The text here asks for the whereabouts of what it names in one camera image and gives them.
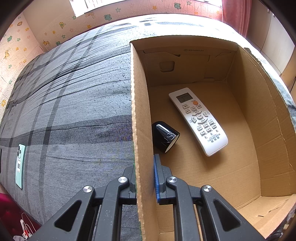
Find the mint green smartphone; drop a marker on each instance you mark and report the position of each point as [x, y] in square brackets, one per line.
[20, 166]

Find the cream wardrobe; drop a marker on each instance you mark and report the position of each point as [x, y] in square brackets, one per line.
[277, 51]

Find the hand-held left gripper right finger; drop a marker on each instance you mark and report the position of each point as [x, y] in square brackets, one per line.
[157, 180]

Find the glossy black cylinder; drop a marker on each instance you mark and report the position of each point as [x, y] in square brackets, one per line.
[164, 136]

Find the white power strip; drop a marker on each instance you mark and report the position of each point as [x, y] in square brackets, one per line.
[22, 224]

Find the white remote control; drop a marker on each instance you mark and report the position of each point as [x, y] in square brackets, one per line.
[198, 120]

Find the brown cardboard box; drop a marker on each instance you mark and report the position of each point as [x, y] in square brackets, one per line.
[242, 150]

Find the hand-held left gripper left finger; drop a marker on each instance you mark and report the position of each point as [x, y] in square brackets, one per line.
[129, 185]

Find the red cloth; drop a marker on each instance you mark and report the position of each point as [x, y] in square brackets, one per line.
[9, 208]

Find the barred window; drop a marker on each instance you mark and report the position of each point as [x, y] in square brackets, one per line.
[81, 5]

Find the red curtain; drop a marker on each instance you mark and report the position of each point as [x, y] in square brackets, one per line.
[235, 14]

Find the black flat rectangular object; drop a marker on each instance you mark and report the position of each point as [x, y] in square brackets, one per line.
[0, 162]

